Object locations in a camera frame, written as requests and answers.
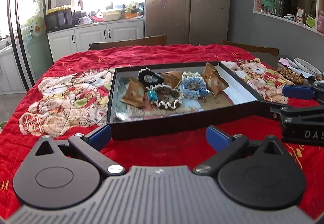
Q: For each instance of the white patterned plate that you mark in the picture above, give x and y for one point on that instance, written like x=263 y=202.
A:
x=307 y=65

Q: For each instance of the silver refrigerator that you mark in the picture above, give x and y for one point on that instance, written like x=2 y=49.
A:
x=187 y=11

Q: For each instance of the teal binder clip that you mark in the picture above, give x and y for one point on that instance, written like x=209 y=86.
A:
x=151 y=94

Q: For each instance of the black scrunchie with white trim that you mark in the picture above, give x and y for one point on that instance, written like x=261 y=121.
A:
x=144 y=78

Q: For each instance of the cream plastic container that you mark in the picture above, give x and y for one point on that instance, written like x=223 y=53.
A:
x=112 y=15

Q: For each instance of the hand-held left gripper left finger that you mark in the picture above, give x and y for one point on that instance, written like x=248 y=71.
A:
x=99 y=135

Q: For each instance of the cartoon girl sticker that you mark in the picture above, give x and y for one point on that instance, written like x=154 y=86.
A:
x=164 y=3

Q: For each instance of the cream knitted scrunchie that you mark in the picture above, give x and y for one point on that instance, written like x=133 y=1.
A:
x=192 y=74

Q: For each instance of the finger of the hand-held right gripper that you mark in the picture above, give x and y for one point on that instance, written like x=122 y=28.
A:
x=301 y=122
x=298 y=92

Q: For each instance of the yellow cover on microwave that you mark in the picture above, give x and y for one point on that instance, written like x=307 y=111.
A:
x=59 y=8

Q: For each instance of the blue knitted scrunchie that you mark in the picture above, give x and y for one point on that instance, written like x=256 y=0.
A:
x=184 y=87

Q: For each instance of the wooden beaded trivet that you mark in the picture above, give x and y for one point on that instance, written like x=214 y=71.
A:
x=289 y=75

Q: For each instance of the pink crumpled wrapper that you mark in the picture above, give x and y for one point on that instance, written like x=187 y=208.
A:
x=287 y=61

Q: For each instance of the white kitchen cabinet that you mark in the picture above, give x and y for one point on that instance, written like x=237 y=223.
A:
x=88 y=36

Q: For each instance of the black shallow box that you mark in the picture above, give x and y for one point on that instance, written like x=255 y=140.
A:
x=164 y=128

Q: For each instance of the black coffee machine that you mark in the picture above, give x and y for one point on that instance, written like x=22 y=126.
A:
x=76 y=17

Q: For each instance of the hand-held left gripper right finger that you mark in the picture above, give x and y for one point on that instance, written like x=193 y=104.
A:
x=217 y=137

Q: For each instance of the brown scrunchie with white trim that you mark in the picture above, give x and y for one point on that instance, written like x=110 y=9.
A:
x=174 y=102

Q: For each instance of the red printed blanket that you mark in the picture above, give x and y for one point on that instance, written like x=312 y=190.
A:
x=151 y=54

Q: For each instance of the clear drinking glasses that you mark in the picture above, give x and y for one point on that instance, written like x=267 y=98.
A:
x=279 y=7

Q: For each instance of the glass sliding door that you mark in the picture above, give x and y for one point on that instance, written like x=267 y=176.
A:
x=30 y=23

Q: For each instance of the black microwave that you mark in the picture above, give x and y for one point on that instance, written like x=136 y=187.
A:
x=58 y=20

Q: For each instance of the wooden chair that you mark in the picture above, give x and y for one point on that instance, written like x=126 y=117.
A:
x=126 y=42
x=253 y=48

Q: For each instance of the brown snack packet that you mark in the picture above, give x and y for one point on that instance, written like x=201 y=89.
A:
x=134 y=92
x=215 y=79
x=173 y=79

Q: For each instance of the orange box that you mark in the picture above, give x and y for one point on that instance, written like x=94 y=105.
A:
x=131 y=15

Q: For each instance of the flower bunch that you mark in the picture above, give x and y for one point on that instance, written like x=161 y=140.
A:
x=133 y=6

